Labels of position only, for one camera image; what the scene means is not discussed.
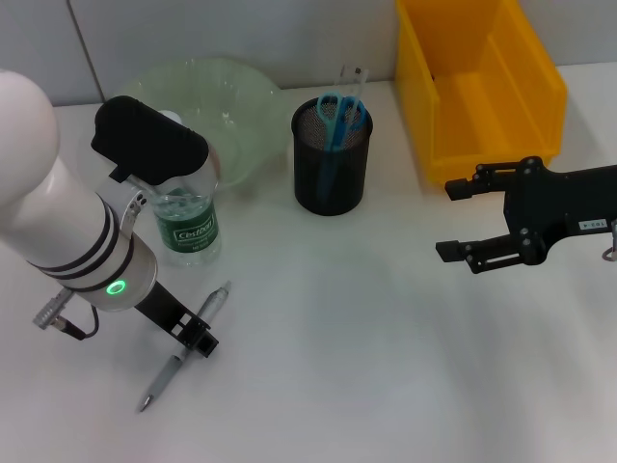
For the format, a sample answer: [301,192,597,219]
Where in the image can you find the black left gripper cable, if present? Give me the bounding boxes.
[31,287,101,342]

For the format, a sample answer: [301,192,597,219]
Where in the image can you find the grey clear pen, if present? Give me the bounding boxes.
[137,281,233,414]

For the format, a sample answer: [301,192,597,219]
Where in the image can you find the black mesh pen holder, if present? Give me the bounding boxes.
[290,95,375,217]

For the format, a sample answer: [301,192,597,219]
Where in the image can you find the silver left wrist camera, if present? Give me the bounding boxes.
[90,95,223,200]

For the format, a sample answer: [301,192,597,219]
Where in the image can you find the blue scissors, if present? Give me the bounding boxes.
[314,91,368,204]

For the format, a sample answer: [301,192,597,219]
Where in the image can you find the green glass fruit plate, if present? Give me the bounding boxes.
[120,57,290,192]

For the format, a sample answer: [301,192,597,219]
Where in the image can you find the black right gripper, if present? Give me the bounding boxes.
[434,155,617,276]

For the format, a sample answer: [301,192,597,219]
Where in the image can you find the yellow plastic bin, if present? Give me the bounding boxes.
[394,0,568,187]

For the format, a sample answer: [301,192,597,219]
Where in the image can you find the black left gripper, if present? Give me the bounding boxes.
[133,281,222,360]

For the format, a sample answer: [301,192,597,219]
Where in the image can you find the clear plastic ruler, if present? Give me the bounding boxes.
[332,64,371,127]

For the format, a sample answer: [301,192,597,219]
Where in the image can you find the clear green-label water bottle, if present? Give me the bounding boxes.
[152,109,224,270]

